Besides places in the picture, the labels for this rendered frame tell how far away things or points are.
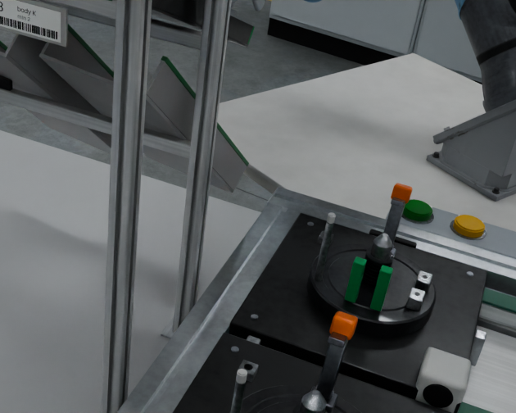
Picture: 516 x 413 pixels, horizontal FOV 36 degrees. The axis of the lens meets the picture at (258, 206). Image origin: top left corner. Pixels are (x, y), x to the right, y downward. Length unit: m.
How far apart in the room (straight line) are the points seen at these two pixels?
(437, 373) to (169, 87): 0.38
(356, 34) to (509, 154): 2.85
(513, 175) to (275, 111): 0.45
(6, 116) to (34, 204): 2.14
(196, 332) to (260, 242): 0.19
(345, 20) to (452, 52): 0.57
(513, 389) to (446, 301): 0.12
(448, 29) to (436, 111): 2.35
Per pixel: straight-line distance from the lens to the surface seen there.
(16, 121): 3.28
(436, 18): 3.99
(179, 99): 0.80
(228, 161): 0.95
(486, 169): 1.38
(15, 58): 0.83
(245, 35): 0.88
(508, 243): 1.08
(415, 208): 1.07
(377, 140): 1.48
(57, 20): 0.63
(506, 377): 0.94
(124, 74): 0.62
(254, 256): 0.95
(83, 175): 1.25
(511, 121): 1.34
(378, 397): 0.78
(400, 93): 1.70
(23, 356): 0.94
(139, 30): 0.60
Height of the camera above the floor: 1.51
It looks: 32 degrees down
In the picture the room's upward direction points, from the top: 9 degrees clockwise
